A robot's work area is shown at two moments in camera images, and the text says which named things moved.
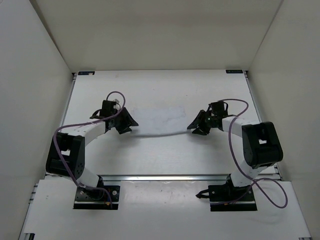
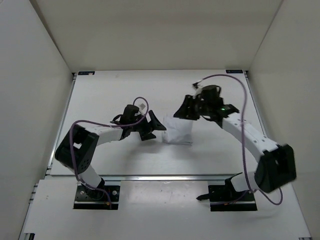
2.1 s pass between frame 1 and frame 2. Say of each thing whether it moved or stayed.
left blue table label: stayed
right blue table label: stayed
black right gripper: moved
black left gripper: moved
